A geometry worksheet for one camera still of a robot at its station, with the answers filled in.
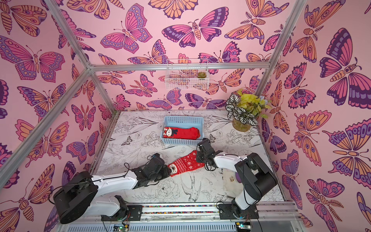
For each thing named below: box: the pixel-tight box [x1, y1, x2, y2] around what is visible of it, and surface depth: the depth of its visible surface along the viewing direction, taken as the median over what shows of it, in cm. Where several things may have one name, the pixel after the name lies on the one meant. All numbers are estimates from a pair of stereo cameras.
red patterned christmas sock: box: [167, 149, 205, 177], surface depth 91 cm
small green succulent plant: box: [197, 71, 207, 79], surface depth 94 cm
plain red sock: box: [163, 126, 201, 141], surface depth 102 cm
